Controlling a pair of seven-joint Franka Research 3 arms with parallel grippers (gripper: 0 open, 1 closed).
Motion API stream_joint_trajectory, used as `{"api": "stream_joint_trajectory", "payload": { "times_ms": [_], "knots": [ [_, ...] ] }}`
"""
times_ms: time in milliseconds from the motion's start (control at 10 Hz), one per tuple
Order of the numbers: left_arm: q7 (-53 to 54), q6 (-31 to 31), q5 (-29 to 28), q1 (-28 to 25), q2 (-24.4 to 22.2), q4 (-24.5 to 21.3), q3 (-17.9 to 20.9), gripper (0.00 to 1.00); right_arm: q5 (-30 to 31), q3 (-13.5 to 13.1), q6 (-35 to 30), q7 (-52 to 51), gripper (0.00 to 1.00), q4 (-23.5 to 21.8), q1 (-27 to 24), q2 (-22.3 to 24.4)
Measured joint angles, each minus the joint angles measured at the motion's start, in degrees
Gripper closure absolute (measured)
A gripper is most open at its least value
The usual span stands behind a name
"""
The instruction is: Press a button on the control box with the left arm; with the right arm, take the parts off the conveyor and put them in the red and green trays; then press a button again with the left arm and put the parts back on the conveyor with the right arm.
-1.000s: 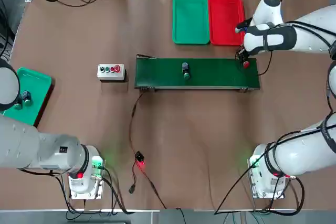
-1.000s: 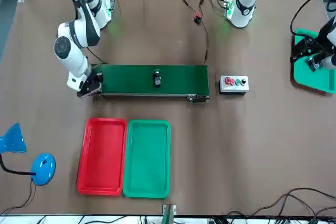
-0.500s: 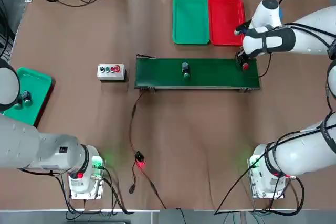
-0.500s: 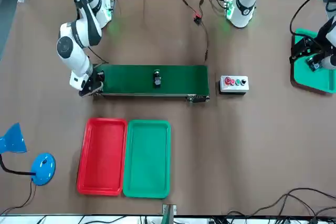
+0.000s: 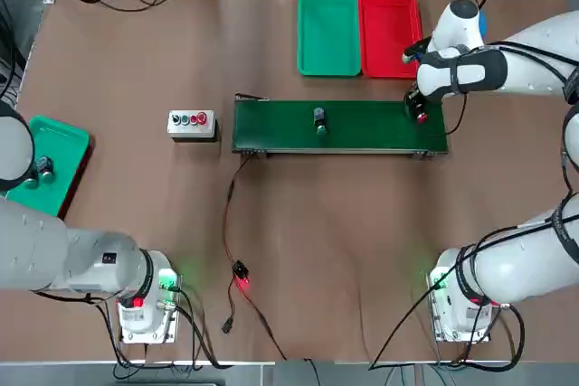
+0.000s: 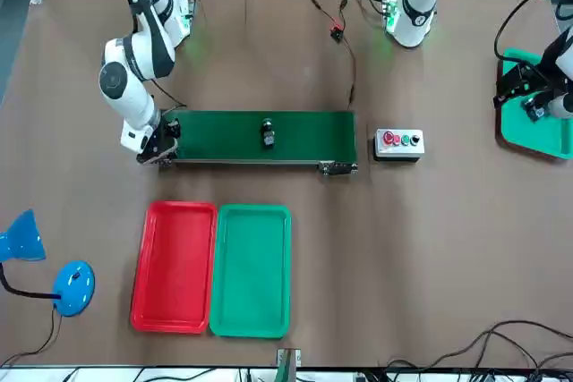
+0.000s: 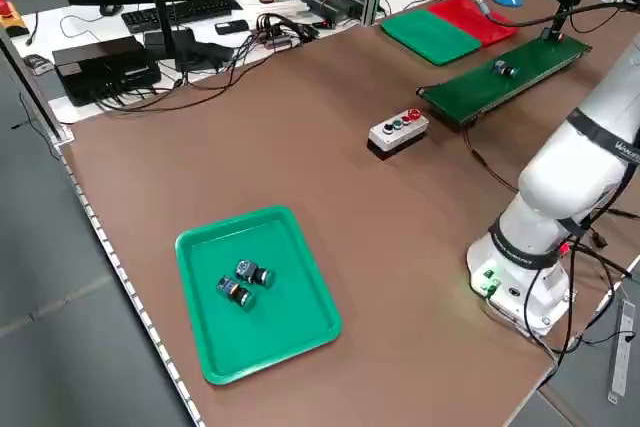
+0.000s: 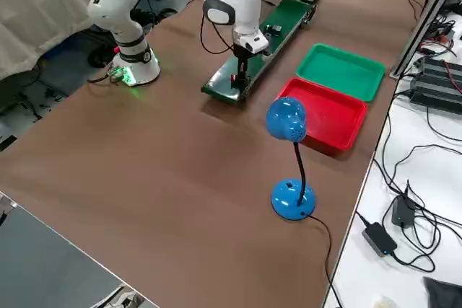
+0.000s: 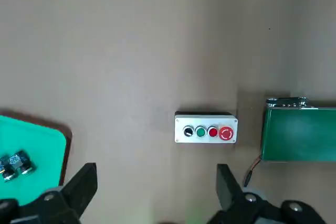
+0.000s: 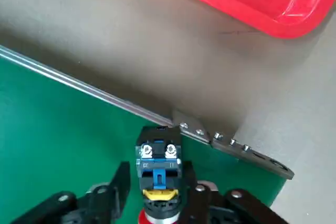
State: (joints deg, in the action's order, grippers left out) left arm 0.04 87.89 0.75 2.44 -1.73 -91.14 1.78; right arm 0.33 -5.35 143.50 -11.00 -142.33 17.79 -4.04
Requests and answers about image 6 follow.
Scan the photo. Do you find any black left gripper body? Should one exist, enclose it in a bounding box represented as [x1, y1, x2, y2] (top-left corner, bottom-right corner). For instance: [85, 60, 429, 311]
[503, 63, 545, 96]

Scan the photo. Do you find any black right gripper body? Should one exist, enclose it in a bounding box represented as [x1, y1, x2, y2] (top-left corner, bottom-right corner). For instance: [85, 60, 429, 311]
[136, 124, 180, 164]

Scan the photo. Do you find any green-capped push-button part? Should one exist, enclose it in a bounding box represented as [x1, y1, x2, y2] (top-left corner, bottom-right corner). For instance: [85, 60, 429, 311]
[261, 117, 277, 148]
[522, 94, 550, 123]

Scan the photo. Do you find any grey push-button control box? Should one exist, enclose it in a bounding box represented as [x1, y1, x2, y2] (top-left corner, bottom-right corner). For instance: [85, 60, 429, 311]
[372, 128, 425, 163]

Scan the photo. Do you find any green belt conveyor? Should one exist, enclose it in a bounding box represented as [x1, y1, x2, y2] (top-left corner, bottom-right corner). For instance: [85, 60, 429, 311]
[141, 107, 359, 176]

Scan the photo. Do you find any green plastic tray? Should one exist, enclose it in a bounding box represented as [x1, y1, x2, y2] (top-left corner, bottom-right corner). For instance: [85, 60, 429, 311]
[208, 204, 293, 339]
[495, 47, 573, 160]

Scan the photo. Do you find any red plastic tray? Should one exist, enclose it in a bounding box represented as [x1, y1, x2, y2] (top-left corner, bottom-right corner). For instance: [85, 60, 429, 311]
[130, 200, 219, 335]

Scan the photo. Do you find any blue desk lamp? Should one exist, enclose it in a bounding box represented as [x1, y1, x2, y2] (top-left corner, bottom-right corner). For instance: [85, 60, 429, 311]
[0, 208, 96, 318]

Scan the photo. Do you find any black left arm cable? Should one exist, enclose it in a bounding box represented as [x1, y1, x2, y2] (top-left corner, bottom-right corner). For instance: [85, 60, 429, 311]
[493, 0, 573, 65]

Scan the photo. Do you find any red black conveyor cable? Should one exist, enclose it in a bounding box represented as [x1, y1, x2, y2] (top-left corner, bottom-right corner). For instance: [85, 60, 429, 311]
[342, 37, 358, 111]

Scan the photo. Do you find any black cable with plug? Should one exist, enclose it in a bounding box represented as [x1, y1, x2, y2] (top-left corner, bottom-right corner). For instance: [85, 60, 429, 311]
[333, 0, 350, 30]

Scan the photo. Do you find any thin black red cable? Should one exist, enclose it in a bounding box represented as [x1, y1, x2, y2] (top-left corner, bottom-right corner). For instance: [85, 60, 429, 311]
[300, 0, 335, 28]

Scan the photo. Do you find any black lamp cable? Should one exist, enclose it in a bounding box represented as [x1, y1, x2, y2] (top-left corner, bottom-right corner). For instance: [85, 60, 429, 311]
[0, 308, 62, 368]

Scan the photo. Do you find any black desk cable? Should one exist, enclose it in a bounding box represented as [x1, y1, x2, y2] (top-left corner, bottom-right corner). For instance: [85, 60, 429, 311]
[384, 319, 573, 377]

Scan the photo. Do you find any aluminium frame post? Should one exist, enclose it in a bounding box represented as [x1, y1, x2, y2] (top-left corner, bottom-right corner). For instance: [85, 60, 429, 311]
[276, 347, 302, 382]

